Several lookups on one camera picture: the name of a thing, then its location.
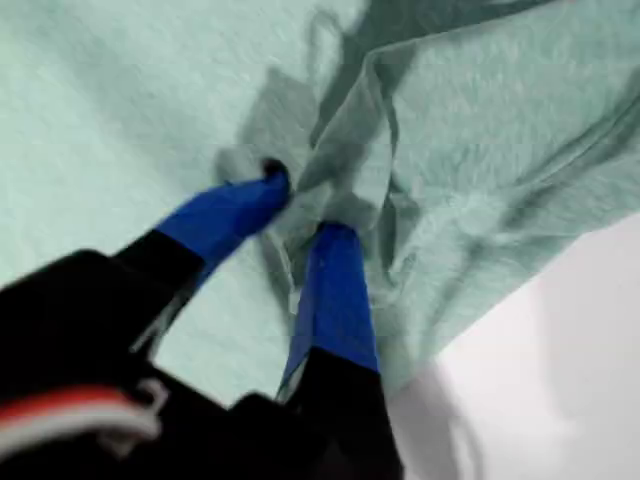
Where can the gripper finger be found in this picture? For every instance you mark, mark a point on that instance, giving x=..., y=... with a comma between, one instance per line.
x=220, y=220
x=335, y=310

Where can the pale green T-shirt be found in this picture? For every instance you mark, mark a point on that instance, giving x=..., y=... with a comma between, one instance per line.
x=100, y=100

